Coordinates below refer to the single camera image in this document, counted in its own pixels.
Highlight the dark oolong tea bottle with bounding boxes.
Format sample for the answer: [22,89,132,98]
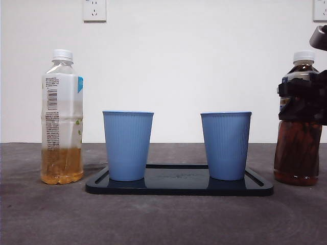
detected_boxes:
[273,50,323,187]

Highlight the pale tea bottle white label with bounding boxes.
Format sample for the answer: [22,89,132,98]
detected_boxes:
[40,49,85,185]

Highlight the blue ribbed plastic cup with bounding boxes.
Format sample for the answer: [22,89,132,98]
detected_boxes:
[200,111,252,181]
[102,110,155,182]

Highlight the dark teal rectangular tray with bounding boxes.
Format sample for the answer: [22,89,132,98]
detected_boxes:
[85,164,274,197]

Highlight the grey felt table mat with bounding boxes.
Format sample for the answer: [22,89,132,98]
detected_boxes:
[0,142,327,245]

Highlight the white wall socket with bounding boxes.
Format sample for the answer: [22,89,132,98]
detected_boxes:
[313,0,327,22]
[83,0,107,23]

